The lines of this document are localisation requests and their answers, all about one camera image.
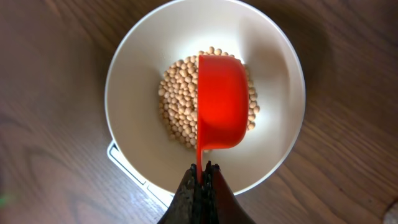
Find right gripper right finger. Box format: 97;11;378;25
201;161;255;224

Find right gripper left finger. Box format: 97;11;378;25
157;164;201;224

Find white digital kitchen scale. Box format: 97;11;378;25
107;140;174;210

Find red plastic measuring scoop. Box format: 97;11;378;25
197;55;249;182

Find soybeans in bowl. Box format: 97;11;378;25
158;47;256;149

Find white ceramic bowl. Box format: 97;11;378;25
105;0;305;194

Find clear plastic container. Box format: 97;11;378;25
382;201;398;224

